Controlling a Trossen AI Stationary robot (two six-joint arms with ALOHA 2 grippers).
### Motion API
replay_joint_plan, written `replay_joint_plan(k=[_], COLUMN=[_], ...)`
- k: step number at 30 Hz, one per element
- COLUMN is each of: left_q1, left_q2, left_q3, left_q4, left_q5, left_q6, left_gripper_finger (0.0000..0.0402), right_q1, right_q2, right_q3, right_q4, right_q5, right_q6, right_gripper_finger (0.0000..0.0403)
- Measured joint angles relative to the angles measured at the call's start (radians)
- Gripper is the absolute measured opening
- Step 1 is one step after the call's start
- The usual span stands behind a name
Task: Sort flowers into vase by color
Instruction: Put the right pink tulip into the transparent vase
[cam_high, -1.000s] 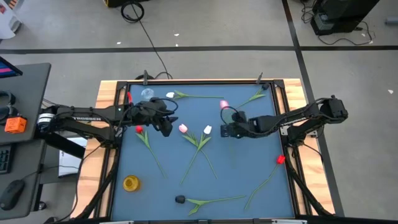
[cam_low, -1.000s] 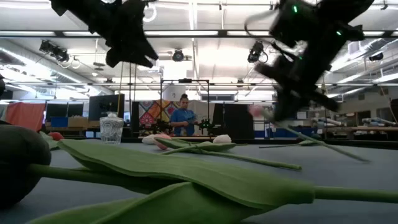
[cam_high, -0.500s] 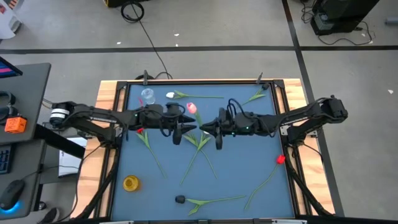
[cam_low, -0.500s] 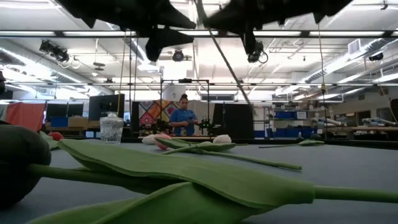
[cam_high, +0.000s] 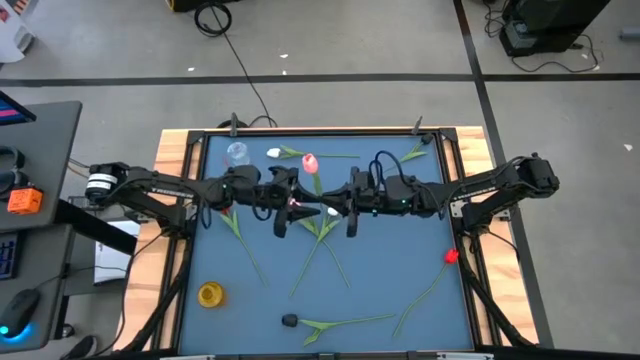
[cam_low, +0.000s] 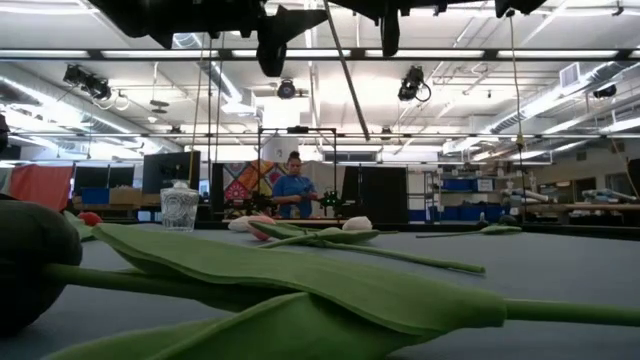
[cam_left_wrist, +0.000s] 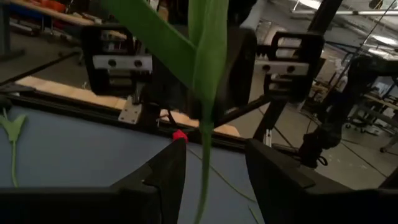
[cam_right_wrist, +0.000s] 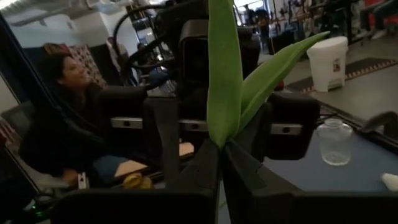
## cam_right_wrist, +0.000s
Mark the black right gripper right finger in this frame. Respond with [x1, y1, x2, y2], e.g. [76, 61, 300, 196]
[222, 139, 398, 224]

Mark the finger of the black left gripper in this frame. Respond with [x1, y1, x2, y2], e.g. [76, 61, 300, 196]
[241, 101, 273, 162]
[142, 96, 180, 189]

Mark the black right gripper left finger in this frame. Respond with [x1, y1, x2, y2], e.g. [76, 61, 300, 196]
[51, 138, 222, 224]

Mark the pink artificial tulip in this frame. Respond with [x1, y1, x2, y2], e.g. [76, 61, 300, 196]
[206, 0, 331, 150]

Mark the white artificial tulip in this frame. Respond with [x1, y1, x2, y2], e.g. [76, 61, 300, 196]
[381, 172, 398, 192]

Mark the clear glass vase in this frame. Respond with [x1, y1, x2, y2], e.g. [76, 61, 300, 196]
[316, 117, 354, 167]

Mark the blue table mat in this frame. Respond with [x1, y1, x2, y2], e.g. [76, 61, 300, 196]
[217, 129, 398, 224]

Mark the white trash bin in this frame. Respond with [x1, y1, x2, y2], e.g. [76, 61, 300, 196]
[306, 35, 349, 93]

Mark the person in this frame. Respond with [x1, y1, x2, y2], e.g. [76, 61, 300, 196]
[18, 52, 150, 190]
[107, 35, 130, 74]

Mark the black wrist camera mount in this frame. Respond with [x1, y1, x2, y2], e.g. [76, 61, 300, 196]
[178, 19, 261, 94]

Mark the black aluminium table frame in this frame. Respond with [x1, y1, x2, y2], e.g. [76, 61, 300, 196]
[317, 102, 398, 150]

